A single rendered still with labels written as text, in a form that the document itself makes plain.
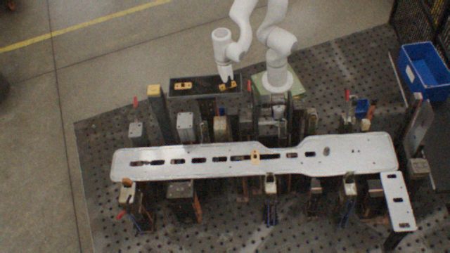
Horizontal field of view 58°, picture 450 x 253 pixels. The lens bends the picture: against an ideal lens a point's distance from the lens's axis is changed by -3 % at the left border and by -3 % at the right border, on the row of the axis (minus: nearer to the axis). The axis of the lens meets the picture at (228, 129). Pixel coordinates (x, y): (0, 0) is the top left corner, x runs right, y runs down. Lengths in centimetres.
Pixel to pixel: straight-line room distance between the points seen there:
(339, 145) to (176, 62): 220
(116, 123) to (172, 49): 155
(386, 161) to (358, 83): 81
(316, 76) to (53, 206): 213
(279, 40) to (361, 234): 107
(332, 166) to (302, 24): 238
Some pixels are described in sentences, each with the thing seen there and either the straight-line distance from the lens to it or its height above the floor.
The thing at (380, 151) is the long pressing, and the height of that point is 100.
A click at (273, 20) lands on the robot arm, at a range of 215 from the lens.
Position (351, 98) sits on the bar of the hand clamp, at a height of 121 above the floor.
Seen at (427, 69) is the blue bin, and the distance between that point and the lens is 245.
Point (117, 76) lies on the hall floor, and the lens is 394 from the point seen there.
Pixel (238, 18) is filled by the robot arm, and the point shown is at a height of 154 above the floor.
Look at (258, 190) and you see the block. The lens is 224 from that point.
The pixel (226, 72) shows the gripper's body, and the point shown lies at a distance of 192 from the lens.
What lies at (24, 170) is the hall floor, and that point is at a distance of 366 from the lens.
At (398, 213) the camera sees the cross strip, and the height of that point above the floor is 100.
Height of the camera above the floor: 270
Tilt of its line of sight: 54 degrees down
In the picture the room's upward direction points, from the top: 8 degrees counter-clockwise
